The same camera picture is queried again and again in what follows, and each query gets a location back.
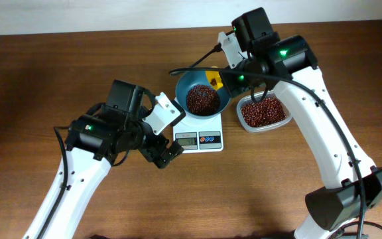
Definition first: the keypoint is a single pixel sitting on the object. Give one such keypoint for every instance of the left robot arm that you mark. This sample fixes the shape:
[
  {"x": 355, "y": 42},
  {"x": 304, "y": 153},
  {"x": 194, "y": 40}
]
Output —
[{"x": 132, "y": 118}]

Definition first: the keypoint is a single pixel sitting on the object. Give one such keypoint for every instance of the white digital kitchen scale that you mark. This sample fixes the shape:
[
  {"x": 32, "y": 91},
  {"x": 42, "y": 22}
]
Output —
[{"x": 200, "y": 134}]

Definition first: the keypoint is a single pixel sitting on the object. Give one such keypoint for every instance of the clear plastic bean container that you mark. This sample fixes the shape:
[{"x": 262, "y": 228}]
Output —
[{"x": 257, "y": 117}]

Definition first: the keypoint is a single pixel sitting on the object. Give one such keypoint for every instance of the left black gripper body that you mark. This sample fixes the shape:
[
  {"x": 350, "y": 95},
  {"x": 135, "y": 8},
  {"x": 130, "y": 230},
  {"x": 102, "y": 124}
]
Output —
[{"x": 158, "y": 151}]

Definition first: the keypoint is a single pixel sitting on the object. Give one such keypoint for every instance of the yellow plastic measuring scoop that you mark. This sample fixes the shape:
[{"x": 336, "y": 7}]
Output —
[{"x": 214, "y": 79}]

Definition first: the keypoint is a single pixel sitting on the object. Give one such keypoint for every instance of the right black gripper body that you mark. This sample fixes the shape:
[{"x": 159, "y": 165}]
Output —
[{"x": 230, "y": 83}]

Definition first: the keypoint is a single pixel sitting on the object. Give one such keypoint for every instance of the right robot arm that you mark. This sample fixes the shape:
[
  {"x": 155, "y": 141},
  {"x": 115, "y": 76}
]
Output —
[{"x": 289, "y": 69}]

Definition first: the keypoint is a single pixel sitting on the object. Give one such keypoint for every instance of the red adzuki beans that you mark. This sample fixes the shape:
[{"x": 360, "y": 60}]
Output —
[{"x": 203, "y": 100}]

